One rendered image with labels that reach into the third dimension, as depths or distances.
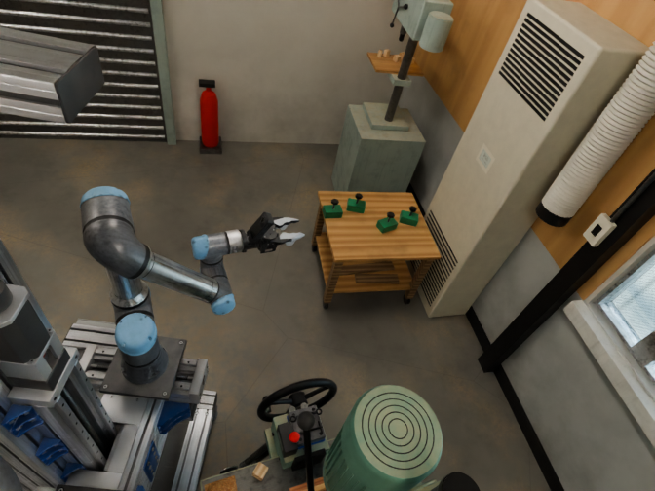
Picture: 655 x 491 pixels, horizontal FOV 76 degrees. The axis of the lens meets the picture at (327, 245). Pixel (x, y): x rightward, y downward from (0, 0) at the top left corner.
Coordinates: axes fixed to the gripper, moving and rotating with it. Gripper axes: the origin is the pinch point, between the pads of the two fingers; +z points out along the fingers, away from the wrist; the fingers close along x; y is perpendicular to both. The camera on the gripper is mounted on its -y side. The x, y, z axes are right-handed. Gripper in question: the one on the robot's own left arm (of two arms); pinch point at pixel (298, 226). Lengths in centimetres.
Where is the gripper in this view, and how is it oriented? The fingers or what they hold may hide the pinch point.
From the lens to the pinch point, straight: 144.6
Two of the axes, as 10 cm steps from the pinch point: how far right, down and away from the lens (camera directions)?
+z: 9.1, -1.8, 3.8
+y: -2.3, 5.6, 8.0
